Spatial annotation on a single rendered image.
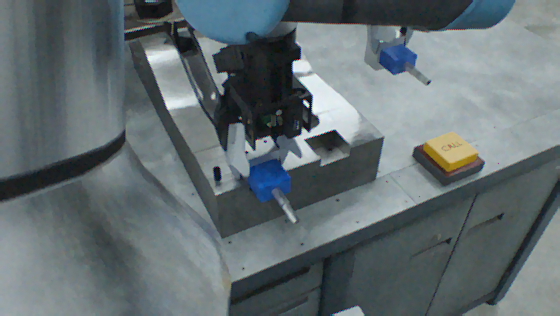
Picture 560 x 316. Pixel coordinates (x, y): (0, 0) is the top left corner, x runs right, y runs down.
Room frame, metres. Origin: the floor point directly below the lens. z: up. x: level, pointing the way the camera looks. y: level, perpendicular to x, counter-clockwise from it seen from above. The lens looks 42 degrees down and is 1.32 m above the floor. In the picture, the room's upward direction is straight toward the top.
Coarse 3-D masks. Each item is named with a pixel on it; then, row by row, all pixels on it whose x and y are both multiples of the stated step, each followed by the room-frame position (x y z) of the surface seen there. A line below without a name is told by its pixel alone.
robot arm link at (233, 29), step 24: (192, 0) 0.28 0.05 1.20; (216, 0) 0.28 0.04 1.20; (240, 0) 0.27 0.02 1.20; (264, 0) 0.27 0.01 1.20; (288, 0) 0.28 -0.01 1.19; (312, 0) 0.29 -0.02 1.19; (336, 0) 0.29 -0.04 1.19; (192, 24) 0.28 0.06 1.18; (216, 24) 0.28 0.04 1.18; (240, 24) 0.27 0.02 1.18; (264, 24) 0.27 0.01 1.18
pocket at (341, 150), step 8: (320, 136) 0.52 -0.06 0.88; (328, 136) 0.53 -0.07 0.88; (336, 136) 0.53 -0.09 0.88; (312, 144) 0.51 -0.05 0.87; (320, 144) 0.52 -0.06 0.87; (328, 144) 0.53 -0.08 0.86; (336, 144) 0.52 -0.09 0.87; (344, 144) 0.51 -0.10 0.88; (320, 152) 0.51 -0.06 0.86; (328, 152) 0.51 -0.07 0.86; (336, 152) 0.51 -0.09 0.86; (344, 152) 0.50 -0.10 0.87; (328, 160) 0.48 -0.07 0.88; (336, 160) 0.48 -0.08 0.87
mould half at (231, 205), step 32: (160, 64) 0.66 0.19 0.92; (160, 96) 0.63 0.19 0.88; (192, 96) 0.62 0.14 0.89; (320, 96) 0.62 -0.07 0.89; (192, 128) 0.54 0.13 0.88; (320, 128) 0.53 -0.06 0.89; (352, 128) 0.53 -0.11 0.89; (192, 160) 0.49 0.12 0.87; (224, 160) 0.46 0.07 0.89; (288, 160) 0.46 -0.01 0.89; (320, 160) 0.47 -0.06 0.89; (352, 160) 0.49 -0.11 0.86; (224, 192) 0.40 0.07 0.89; (320, 192) 0.47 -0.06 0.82; (224, 224) 0.40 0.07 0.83; (256, 224) 0.42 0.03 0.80
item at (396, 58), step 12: (396, 36) 0.69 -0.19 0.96; (384, 48) 0.67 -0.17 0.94; (396, 48) 0.67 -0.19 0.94; (408, 48) 0.67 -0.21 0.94; (372, 60) 0.68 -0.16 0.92; (384, 60) 0.66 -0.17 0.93; (396, 60) 0.64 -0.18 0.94; (408, 60) 0.64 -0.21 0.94; (396, 72) 0.64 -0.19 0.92; (408, 72) 0.63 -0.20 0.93; (420, 72) 0.61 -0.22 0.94
